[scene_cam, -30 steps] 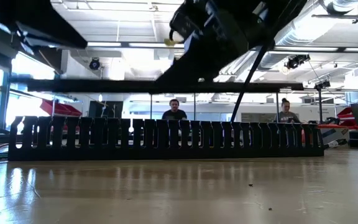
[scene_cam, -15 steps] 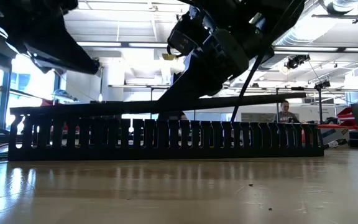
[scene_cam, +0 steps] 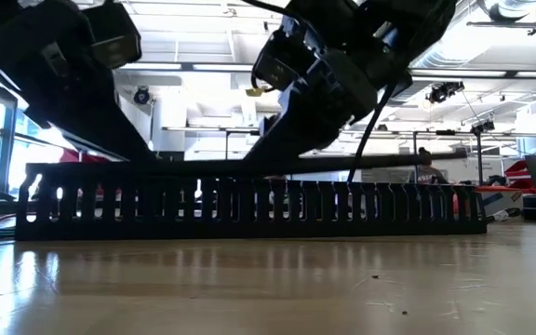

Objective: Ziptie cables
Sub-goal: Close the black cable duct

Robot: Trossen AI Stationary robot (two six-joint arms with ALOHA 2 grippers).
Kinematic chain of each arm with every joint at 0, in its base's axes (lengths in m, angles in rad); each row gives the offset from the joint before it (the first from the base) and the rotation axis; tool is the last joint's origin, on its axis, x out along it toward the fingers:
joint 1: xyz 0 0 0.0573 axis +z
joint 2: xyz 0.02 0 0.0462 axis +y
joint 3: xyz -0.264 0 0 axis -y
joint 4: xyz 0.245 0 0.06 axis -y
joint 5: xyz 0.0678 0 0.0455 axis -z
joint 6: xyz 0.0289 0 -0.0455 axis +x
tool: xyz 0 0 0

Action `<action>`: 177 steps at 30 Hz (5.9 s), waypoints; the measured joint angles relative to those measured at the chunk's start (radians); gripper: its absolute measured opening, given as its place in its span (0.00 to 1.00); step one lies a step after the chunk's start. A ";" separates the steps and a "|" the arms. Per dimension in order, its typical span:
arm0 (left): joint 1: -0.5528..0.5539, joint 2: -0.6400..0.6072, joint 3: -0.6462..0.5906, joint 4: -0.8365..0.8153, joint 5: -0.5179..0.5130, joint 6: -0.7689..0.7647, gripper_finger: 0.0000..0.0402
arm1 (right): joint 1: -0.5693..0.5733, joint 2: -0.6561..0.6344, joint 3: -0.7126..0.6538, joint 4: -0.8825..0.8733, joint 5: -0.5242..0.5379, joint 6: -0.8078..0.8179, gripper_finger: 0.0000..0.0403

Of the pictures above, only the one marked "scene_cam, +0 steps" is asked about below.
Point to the person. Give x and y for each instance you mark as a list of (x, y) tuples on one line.
[(428, 176)]

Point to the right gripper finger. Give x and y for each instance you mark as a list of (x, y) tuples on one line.
[(296, 125)]

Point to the black duct cover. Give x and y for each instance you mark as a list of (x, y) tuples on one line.
[(389, 163)]

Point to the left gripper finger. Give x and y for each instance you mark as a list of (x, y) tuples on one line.
[(96, 125)]

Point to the red and white box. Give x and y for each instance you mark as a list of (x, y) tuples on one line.
[(500, 205)]

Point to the black round ceiling fixture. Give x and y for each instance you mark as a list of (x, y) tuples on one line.
[(142, 96)]

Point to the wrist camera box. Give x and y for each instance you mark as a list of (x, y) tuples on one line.
[(275, 72), (114, 37)]

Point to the black camera stand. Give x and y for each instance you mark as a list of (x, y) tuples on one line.
[(478, 153)]

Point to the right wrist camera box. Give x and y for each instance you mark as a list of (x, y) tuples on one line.
[(275, 72)]

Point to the black background station frame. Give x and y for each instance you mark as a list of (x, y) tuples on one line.
[(435, 132), (242, 131)]

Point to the black ceiling-hung device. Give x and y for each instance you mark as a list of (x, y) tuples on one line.
[(442, 93)]

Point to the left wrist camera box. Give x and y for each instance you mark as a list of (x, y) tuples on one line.
[(114, 37)]

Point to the red storage bin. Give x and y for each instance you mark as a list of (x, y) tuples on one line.
[(82, 157)]

